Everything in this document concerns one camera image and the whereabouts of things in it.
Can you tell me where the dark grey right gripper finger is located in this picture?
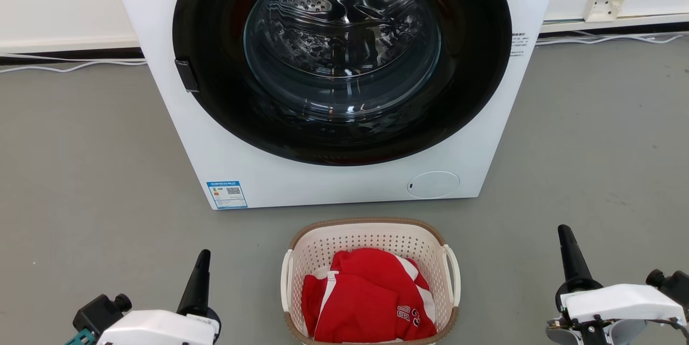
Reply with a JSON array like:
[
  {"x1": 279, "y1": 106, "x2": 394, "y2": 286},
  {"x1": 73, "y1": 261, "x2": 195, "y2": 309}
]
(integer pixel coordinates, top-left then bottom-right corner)
[{"x1": 558, "y1": 224, "x2": 594, "y2": 284}]

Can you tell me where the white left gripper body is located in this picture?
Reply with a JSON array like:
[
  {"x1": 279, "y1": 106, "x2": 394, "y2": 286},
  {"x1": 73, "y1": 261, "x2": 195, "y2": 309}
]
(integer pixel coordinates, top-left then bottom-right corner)
[{"x1": 97, "y1": 306, "x2": 221, "y2": 345}]

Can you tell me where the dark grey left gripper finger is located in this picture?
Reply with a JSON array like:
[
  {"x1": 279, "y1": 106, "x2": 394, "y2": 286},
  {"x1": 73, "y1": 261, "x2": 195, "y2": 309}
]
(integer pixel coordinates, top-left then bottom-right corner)
[{"x1": 177, "y1": 250, "x2": 212, "y2": 318}]

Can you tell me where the round black glass washer door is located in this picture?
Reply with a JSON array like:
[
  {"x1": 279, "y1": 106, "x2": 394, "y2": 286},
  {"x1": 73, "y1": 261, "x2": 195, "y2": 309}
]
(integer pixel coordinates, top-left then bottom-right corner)
[{"x1": 172, "y1": 0, "x2": 512, "y2": 166}]

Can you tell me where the black door latch handle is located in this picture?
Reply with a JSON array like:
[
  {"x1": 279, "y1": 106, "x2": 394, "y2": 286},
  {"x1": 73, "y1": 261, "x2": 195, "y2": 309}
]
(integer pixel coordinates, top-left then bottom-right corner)
[{"x1": 174, "y1": 59, "x2": 200, "y2": 93}]

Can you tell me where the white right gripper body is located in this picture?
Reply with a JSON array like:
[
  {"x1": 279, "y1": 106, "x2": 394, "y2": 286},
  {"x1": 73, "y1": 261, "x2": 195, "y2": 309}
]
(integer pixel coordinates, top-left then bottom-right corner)
[{"x1": 554, "y1": 277, "x2": 688, "y2": 345}]

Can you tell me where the cream perforated laundry basket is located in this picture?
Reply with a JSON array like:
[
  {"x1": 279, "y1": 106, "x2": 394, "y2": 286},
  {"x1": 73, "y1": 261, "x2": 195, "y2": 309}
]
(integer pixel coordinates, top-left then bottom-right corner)
[{"x1": 280, "y1": 218, "x2": 462, "y2": 345}]

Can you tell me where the blue energy label sticker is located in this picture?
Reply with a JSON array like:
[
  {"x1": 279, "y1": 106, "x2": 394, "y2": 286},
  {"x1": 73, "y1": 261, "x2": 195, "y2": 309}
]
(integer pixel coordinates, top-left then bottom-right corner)
[{"x1": 207, "y1": 180, "x2": 248, "y2": 209}]

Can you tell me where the red white sports garment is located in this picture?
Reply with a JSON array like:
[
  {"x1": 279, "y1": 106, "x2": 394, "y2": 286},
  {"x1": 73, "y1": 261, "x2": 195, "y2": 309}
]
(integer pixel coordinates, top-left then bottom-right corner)
[{"x1": 301, "y1": 248, "x2": 437, "y2": 343}]

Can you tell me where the white front-load washing machine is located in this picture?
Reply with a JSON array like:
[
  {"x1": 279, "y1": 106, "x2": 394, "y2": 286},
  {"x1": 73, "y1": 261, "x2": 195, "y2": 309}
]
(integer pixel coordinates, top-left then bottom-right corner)
[{"x1": 105, "y1": 0, "x2": 565, "y2": 210}]

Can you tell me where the steel washer drum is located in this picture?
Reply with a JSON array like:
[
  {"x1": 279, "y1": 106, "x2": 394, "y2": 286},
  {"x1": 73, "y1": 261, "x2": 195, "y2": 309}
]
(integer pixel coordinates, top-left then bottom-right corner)
[{"x1": 245, "y1": 0, "x2": 442, "y2": 119}]

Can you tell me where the white floor cable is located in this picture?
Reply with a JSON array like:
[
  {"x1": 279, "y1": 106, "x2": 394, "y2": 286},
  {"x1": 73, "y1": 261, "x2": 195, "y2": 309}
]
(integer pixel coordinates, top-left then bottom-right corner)
[
  {"x1": 536, "y1": 32, "x2": 689, "y2": 46},
  {"x1": 0, "y1": 53, "x2": 147, "y2": 74}
]

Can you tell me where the round white filter cover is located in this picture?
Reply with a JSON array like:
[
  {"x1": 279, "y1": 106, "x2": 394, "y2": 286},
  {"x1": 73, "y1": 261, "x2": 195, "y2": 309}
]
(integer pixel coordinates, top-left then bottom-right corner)
[{"x1": 407, "y1": 171, "x2": 460, "y2": 199}]

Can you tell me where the thin black right gripper cable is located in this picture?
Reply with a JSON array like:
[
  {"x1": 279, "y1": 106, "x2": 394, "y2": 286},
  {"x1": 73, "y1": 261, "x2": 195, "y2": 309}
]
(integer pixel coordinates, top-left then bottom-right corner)
[{"x1": 659, "y1": 317, "x2": 689, "y2": 337}]

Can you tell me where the white wall socket box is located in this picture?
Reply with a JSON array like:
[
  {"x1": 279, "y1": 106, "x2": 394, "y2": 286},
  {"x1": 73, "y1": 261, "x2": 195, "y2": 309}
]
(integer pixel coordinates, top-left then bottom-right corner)
[{"x1": 584, "y1": 0, "x2": 627, "y2": 23}]

